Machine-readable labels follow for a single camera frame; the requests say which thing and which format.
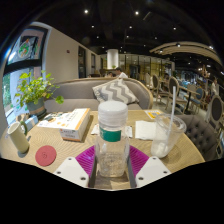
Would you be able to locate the framed colourful poster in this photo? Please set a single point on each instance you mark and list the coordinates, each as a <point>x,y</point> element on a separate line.
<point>28,45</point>

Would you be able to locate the grey curved sofa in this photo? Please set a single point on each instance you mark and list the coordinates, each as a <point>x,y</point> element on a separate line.
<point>76,93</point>

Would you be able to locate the white paper napkin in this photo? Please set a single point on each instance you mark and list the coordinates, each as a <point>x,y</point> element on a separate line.
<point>145,130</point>

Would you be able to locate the grey white chevron cushion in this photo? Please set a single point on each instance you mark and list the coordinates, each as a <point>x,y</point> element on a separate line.
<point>115,91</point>

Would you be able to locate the small yellow card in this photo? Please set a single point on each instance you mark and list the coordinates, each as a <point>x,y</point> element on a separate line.
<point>153,114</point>

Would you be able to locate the clear plastic bottle white cap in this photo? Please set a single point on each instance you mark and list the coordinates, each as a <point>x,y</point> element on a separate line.
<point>111,150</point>

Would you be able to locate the light blue small carton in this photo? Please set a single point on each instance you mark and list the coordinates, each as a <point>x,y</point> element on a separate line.
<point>32,122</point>

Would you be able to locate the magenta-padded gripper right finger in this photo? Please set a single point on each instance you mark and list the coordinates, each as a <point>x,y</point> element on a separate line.
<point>151,171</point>

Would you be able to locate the grey tufted chair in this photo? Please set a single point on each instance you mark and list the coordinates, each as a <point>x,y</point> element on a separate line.
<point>200,133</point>

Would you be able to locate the flat round red coaster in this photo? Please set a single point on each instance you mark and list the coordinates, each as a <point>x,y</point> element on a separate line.
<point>45,155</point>

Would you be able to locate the green potted plant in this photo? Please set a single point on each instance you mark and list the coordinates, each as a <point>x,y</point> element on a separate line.
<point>35,90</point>

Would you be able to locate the clear plastic cup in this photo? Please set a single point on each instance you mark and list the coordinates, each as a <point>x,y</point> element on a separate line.
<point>160,146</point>

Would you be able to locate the white and orange carton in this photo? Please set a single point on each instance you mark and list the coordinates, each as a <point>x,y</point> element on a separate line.
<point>75,123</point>

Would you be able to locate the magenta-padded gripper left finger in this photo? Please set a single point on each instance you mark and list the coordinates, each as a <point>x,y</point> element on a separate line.
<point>71,171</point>

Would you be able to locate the white drinking straw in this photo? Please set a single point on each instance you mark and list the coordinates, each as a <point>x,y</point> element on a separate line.
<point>173,100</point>

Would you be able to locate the person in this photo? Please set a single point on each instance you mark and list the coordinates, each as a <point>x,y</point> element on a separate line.
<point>121,74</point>

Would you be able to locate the pale ceramic mug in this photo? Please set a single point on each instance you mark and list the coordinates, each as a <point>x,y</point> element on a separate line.
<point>18,138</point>

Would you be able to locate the group of ceiling lights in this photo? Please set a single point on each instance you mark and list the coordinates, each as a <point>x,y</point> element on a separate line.
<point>86,11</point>

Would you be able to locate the group of dining chairs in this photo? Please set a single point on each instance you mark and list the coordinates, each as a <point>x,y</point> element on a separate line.
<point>173,83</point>

